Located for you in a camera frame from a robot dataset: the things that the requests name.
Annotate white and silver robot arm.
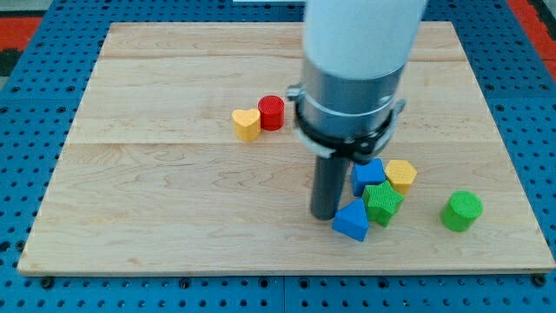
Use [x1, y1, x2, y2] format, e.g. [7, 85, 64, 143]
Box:
[288, 0, 427, 163]

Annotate green star block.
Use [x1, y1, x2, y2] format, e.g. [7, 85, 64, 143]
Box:
[361, 181, 405, 227]

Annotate yellow hexagon block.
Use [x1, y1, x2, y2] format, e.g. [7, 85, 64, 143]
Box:
[385, 160, 418, 196]

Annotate yellow heart block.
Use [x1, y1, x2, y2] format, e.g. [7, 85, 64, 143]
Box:
[232, 109, 261, 142]

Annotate red cylinder block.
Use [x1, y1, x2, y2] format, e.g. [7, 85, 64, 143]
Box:
[258, 95, 285, 131]

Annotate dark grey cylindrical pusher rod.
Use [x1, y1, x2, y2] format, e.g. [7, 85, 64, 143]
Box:
[310, 156, 350, 221]

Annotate light wooden board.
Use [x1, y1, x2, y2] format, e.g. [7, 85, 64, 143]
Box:
[17, 22, 555, 276]

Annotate blue cube block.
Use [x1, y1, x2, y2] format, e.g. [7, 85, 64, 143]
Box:
[350, 158, 386, 196]

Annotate blue triangle block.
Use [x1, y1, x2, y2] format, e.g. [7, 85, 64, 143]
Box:
[332, 198, 369, 242]

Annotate green cylinder block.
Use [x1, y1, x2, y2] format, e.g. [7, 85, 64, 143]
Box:
[440, 190, 483, 232]

